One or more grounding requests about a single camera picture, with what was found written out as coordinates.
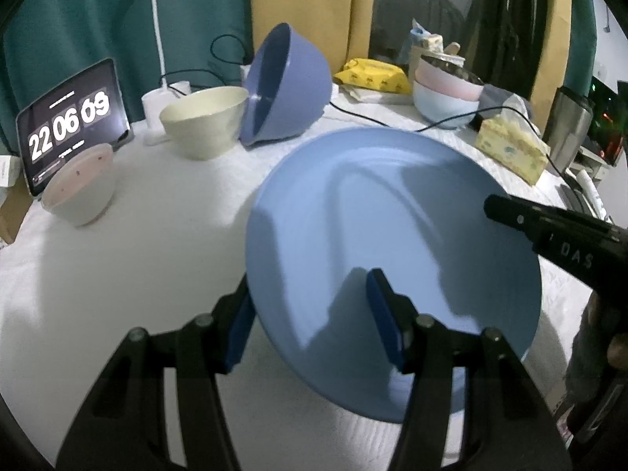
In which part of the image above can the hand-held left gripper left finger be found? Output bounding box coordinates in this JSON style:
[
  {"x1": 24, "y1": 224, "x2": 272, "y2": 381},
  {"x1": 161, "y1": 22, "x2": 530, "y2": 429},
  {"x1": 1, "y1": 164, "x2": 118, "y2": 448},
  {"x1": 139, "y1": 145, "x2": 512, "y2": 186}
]
[{"x1": 56, "y1": 275, "x2": 257, "y2": 471}]

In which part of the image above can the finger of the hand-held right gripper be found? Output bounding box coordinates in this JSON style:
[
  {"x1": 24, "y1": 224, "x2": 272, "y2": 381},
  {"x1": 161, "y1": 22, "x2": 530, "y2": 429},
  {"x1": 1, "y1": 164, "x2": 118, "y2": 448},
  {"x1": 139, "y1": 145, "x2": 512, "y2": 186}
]
[{"x1": 484, "y1": 194, "x2": 615, "y2": 252}]

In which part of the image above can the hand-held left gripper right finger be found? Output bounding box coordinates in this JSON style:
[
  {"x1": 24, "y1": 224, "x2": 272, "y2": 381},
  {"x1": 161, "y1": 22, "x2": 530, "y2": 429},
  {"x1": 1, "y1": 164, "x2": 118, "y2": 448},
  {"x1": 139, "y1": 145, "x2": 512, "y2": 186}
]
[{"x1": 365, "y1": 268, "x2": 575, "y2": 471}]

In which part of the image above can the blue plate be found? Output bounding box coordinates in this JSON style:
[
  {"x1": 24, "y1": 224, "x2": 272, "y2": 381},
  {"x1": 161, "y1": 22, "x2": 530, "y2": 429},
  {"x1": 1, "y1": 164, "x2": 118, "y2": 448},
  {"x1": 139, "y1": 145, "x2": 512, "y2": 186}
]
[{"x1": 245, "y1": 128, "x2": 543, "y2": 424}]

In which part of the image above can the cream bowl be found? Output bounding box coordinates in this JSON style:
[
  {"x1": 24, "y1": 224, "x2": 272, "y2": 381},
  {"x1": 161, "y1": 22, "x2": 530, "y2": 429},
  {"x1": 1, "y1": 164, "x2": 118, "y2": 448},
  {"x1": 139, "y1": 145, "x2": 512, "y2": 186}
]
[{"x1": 160, "y1": 86, "x2": 249, "y2": 161}]

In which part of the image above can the pink spotted white bowl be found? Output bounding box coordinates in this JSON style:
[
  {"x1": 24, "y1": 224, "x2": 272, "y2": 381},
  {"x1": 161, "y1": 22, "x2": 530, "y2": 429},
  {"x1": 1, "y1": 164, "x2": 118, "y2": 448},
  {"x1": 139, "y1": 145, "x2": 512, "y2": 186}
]
[{"x1": 40, "y1": 142, "x2": 117, "y2": 227}]

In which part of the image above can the dark blue bowl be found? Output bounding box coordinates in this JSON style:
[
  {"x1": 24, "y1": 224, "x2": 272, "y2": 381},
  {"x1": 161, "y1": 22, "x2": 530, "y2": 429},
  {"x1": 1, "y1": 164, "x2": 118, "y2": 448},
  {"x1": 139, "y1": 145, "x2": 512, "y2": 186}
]
[{"x1": 239, "y1": 22, "x2": 333, "y2": 146}]

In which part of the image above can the person's right hand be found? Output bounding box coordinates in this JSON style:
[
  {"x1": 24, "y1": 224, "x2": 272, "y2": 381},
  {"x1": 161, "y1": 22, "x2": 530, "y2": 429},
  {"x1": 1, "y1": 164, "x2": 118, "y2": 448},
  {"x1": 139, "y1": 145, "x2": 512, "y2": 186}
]
[{"x1": 588, "y1": 289, "x2": 628, "y2": 370}]

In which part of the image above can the yellow tissue box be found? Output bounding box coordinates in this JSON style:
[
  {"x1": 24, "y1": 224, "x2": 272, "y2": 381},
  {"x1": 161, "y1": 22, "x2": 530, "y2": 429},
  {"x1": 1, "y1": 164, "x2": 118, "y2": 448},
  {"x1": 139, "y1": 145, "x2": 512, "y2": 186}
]
[{"x1": 475, "y1": 117, "x2": 550, "y2": 186}]

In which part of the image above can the steel tumbler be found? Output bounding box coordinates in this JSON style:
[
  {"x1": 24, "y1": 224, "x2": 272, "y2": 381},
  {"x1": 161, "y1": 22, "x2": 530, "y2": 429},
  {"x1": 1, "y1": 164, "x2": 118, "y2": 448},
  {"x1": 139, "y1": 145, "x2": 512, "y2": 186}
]
[{"x1": 548, "y1": 86, "x2": 595, "y2": 172}]

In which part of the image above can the grey cloth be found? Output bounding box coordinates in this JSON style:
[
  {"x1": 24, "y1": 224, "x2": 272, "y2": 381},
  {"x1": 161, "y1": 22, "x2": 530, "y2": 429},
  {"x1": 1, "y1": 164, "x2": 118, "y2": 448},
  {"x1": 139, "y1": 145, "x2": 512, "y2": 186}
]
[{"x1": 478, "y1": 83, "x2": 533, "y2": 119}]

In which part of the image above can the white tablecloth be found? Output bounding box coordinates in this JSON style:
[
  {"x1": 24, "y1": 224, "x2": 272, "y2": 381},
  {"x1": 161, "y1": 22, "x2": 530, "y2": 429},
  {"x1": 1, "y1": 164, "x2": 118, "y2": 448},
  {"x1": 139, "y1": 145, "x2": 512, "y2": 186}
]
[{"x1": 0, "y1": 78, "x2": 614, "y2": 471}]

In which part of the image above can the light blue bowl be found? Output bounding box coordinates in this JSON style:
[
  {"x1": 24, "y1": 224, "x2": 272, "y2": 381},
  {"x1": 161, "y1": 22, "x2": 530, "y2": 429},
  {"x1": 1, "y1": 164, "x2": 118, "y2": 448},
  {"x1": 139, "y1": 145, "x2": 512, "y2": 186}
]
[{"x1": 412, "y1": 81, "x2": 480, "y2": 130}]

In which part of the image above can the dark screen with lights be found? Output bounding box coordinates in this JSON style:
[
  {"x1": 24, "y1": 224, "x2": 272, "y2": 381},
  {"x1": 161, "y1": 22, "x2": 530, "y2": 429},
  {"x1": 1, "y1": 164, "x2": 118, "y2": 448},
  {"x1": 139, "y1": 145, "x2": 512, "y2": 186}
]
[{"x1": 586, "y1": 76, "x2": 628, "y2": 168}]

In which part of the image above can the pink steel-lined bowl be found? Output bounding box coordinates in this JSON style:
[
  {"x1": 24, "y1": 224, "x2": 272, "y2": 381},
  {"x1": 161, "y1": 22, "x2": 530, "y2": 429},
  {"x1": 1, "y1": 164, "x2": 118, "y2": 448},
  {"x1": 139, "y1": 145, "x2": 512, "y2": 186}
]
[{"x1": 414, "y1": 54, "x2": 486, "y2": 101}]

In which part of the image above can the flat white packet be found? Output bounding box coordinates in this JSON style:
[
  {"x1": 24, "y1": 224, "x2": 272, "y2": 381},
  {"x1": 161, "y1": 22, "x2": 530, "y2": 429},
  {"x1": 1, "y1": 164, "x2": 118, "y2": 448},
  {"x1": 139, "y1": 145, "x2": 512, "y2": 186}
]
[{"x1": 341, "y1": 83, "x2": 413, "y2": 107}]

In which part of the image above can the black hanging garment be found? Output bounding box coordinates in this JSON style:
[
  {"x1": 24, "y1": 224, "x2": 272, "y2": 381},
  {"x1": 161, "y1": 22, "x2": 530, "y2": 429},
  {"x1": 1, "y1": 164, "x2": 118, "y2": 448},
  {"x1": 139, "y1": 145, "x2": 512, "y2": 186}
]
[{"x1": 464, "y1": 0, "x2": 557, "y2": 101}]

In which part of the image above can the yellow wet wipes packet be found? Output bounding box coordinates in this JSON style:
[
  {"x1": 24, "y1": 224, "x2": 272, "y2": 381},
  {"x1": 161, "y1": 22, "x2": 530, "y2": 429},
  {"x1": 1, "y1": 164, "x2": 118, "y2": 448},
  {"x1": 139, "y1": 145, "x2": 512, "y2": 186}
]
[{"x1": 334, "y1": 58, "x2": 410, "y2": 95}]

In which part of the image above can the blue packet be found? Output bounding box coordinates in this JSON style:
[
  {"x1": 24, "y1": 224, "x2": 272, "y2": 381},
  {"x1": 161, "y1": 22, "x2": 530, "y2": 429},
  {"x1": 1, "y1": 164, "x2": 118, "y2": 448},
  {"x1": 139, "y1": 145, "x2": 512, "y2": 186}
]
[{"x1": 409, "y1": 18, "x2": 433, "y2": 51}]

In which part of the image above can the dark chair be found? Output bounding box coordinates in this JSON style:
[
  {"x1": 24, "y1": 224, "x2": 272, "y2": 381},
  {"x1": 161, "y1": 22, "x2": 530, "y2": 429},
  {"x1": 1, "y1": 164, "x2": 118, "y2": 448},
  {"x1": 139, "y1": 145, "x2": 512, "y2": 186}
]
[{"x1": 371, "y1": 0, "x2": 467, "y2": 64}]

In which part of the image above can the white desk lamp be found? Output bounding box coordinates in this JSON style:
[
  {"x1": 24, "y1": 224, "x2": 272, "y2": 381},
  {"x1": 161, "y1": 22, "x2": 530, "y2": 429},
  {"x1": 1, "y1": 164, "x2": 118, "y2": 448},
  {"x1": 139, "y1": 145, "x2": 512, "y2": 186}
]
[{"x1": 104, "y1": 0, "x2": 194, "y2": 147}]

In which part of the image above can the cardboard box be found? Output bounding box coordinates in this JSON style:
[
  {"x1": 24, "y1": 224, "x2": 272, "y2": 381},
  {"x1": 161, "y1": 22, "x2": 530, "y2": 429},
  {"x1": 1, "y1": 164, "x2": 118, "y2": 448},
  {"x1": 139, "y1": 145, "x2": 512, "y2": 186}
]
[{"x1": 0, "y1": 184, "x2": 35, "y2": 246}]

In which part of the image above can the tablet showing clock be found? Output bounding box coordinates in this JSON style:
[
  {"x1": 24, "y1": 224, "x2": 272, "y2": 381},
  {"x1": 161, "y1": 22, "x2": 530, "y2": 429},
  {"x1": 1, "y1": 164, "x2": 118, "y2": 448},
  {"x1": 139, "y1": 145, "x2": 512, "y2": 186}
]
[{"x1": 16, "y1": 58, "x2": 135, "y2": 197}]

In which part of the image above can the small white box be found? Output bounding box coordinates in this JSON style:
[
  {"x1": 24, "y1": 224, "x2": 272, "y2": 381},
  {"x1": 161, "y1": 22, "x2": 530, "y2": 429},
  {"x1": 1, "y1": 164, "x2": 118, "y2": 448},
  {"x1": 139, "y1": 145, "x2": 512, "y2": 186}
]
[{"x1": 0, "y1": 155, "x2": 23, "y2": 188}]

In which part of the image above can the teal curtain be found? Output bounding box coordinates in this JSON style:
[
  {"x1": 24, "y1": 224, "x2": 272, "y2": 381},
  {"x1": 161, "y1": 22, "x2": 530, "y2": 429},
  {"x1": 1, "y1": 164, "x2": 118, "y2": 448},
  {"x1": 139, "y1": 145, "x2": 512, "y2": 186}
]
[{"x1": 0, "y1": 0, "x2": 256, "y2": 158}]

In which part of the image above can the long black cable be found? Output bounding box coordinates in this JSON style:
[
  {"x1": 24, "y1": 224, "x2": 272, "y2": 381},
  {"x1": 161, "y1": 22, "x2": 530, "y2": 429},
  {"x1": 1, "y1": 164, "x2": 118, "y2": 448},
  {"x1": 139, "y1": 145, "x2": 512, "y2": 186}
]
[{"x1": 329, "y1": 100, "x2": 565, "y2": 177}]

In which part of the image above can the black lamp cable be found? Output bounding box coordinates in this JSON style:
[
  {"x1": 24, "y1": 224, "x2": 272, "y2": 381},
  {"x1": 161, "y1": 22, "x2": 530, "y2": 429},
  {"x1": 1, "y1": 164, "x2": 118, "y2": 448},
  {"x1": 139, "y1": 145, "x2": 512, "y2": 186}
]
[{"x1": 161, "y1": 34, "x2": 256, "y2": 91}]

